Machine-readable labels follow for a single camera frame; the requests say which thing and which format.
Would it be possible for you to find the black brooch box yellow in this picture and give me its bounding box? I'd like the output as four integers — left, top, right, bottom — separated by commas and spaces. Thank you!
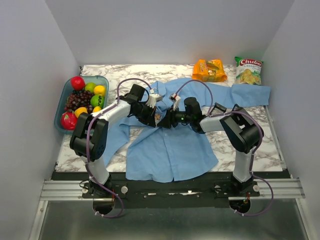
211, 102, 227, 115

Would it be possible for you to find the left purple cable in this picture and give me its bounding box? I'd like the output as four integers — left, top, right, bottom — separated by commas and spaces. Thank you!
84, 78, 157, 218

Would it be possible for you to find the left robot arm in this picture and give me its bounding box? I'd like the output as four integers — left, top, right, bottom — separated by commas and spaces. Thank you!
69, 84, 162, 198

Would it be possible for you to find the pink toy dragon fruit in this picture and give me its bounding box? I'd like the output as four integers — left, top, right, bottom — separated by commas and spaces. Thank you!
60, 111, 78, 131

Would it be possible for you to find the green cassava chips bag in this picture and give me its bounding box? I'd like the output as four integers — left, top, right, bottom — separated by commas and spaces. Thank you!
234, 56, 263, 86

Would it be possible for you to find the red toy apple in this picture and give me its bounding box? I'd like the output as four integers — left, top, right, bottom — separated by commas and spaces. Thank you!
70, 76, 86, 91

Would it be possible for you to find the orange toy fruit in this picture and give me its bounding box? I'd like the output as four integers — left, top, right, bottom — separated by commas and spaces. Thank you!
93, 85, 107, 97

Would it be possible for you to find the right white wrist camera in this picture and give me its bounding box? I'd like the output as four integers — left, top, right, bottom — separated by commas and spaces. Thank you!
169, 93, 181, 111

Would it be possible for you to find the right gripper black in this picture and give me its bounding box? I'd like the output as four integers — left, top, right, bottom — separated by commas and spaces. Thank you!
156, 105, 193, 130

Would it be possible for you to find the green toy lime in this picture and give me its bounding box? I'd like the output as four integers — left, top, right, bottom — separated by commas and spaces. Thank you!
84, 82, 97, 93
90, 94, 105, 108

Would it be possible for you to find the yellow toy mango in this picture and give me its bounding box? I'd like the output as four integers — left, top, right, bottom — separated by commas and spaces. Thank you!
92, 106, 102, 113

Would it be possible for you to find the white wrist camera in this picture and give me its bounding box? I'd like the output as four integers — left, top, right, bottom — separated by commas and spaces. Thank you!
169, 93, 181, 111
145, 93, 163, 108

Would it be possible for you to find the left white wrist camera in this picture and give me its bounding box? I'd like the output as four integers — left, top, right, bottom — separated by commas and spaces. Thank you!
145, 93, 163, 108

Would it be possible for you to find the dark toy grape bunch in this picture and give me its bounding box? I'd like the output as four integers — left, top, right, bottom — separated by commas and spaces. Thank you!
64, 90, 94, 113

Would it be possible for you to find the light blue button shirt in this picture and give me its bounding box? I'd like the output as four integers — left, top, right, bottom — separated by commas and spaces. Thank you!
102, 78, 271, 183

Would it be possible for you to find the yellow toy lemon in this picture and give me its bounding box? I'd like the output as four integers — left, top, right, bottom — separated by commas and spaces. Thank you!
74, 107, 88, 118

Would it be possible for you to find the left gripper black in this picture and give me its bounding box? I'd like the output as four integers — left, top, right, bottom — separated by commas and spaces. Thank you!
133, 103, 157, 128

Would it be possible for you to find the red orange leaf brooch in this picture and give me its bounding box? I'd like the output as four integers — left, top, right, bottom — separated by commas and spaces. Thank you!
154, 113, 161, 121

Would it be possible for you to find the orange mango gummy bag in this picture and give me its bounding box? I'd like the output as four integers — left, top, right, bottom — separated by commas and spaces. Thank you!
192, 59, 228, 83

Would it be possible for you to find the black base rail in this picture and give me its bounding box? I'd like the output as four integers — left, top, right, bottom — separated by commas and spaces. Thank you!
51, 171, 261, 210

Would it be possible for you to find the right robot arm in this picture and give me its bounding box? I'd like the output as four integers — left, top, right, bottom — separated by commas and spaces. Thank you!
157, 97, 264, 196

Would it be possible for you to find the teal plastic fruit basin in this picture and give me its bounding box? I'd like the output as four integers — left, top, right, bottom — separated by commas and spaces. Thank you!
53, 75, 109, 135

